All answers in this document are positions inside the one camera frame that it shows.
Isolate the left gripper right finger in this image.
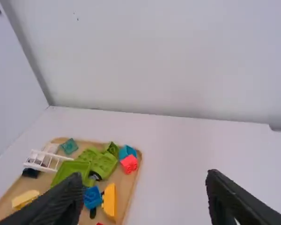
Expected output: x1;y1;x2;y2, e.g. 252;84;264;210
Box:
205;168;281;225

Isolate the teal toy brick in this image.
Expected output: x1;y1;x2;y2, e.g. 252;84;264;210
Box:
59;138;80;155

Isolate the pale yellow toy brick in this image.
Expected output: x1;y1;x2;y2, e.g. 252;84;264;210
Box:
11;189;40;209

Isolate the yellow toy car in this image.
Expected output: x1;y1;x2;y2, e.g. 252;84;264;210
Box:
100;182;118;221

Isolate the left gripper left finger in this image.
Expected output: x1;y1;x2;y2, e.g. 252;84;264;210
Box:
0;172;85;225

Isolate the white toy brick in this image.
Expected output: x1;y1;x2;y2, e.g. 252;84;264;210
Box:
22;149;74;174

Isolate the black toy brick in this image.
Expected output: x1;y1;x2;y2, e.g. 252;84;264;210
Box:
22;167;40;179

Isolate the light blue toy brick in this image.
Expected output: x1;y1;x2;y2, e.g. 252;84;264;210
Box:
118;144;138;160

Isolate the tan tray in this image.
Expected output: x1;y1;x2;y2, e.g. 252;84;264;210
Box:
0;137;143;225

